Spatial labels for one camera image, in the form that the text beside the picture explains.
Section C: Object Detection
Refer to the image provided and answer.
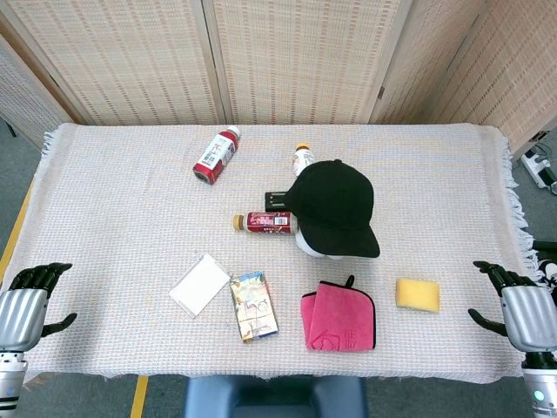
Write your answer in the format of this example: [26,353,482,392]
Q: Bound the black rectangular clip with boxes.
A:
[265,192,292,214]

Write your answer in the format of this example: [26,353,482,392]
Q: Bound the woven folding screen panel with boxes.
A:
[0,0,228,126]
[0,33,74,150]
[201,0,419,126]
[434,0,557,154]
[368,0,488,126]

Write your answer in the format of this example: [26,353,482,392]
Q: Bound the red coffee bottle gold cap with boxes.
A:
[232,211,299,237]

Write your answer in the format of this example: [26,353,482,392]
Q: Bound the black baseball cap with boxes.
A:
[285,158,381,259]

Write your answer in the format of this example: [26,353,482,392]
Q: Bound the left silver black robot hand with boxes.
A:
[0,262,78,353]

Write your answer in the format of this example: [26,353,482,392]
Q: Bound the colourful drink carton box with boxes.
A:
[229,270,279,344]

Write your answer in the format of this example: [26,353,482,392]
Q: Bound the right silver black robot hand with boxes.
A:
[467,260,557,354]

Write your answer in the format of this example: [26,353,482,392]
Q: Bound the white foam mannequin head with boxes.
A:
[294,226,346,261]

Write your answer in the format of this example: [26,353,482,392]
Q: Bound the white woven tablecloth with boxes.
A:
[3,122,545,385]

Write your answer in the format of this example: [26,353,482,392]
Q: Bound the folded pink towel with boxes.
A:
[299,274,377,352]

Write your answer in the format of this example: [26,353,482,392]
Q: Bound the brown tea bottle yellow cap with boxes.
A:
[291,143,318,179]

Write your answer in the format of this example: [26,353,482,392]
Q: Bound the yellow sponge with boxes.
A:
[395,278,441,314]

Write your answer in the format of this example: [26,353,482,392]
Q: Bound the red juice bottle white cap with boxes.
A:
[192,125,242,185]

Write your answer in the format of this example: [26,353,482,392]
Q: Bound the white power strip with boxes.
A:
[520,152,557,193]

